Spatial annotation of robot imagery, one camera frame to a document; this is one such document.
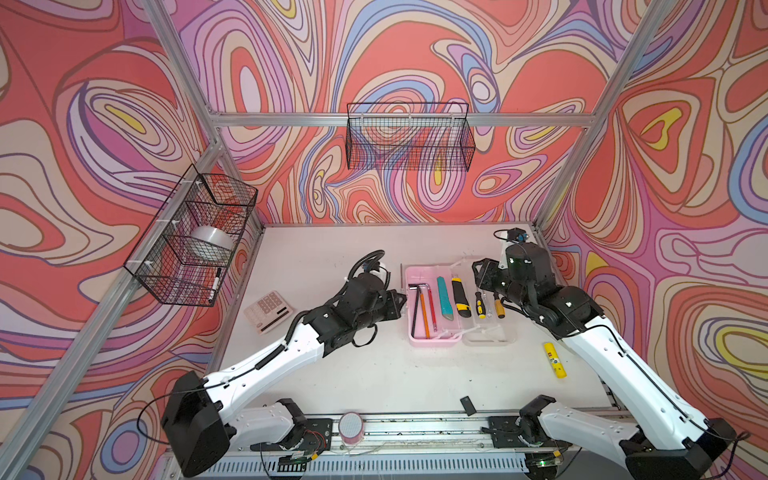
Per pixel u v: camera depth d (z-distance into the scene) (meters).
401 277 1.04
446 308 0.89
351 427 0.71
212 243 0.70
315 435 0.72
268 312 0.93
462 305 0.86
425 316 0.94
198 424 0.38
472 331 0.81
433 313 0.94
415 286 1.01
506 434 0.72
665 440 0.39
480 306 0.82
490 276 0.62
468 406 0.78
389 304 0.65
